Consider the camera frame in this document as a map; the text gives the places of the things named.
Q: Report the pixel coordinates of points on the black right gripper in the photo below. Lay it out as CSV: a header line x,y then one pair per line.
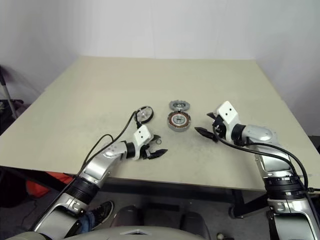
x,y
219,126

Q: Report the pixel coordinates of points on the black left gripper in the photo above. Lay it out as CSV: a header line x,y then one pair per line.
x,y
146,150

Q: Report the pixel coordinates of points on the black spoked rotor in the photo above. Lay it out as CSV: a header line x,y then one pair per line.
x,y
151,116

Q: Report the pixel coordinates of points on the silver hinged motor lid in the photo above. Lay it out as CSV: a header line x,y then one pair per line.
x,y
180,105

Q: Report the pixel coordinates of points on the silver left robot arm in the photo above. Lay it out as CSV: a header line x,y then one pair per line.
x,y
100,165

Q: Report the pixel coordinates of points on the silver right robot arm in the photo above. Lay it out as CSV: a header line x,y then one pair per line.
x,y
275,162

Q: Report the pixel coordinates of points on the small grey washer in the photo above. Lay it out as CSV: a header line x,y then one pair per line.
x,y
158,142

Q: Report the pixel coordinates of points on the dark rounded shape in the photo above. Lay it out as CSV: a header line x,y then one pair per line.
x,y
127,217
193,223

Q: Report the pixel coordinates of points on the black shoe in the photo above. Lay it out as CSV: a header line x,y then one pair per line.
x,y
103,210

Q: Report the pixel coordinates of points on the blue jeans leg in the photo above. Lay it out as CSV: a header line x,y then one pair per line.
x,y
87,221

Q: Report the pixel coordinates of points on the orange object under table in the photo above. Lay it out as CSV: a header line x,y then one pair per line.
x,y
37,187

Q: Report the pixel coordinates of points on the grey tripod stand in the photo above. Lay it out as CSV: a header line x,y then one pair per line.
x,y
8,98

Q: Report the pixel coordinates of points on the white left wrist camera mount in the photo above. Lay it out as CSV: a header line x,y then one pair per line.
x,y
141,133

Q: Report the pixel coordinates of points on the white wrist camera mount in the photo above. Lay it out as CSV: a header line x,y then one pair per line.
x,y
228,111
141,133

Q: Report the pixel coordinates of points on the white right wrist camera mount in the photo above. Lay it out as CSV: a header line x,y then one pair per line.
x,y
228,111

